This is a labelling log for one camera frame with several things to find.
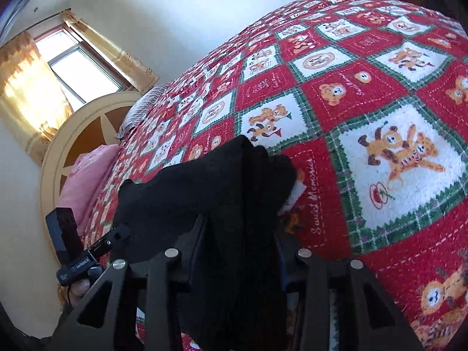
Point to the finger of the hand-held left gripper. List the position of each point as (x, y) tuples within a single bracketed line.
[(109, 239)]

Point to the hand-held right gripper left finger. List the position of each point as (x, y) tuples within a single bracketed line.
[(195, 252)]

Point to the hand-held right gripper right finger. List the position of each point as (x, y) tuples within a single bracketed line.
[(310, 281)]

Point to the black pants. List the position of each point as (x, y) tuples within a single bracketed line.
[(226, 197)]

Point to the person's left hand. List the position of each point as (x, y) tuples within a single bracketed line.
[(78, 292)]

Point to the pink pillow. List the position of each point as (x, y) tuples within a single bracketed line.
[(87, 179)]

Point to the cream wooden headboard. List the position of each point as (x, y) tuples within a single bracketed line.
[(73, 131)]

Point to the grey striped pillow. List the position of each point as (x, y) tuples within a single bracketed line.
[(146, 106)]

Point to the yellow patterned curtain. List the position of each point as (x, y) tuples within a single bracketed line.
[(109, 49), (25, 95)]

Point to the window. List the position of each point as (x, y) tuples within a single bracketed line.
[(80, 65)]

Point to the red white printed bear blanket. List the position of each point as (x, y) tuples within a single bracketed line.
[(365, 91)]

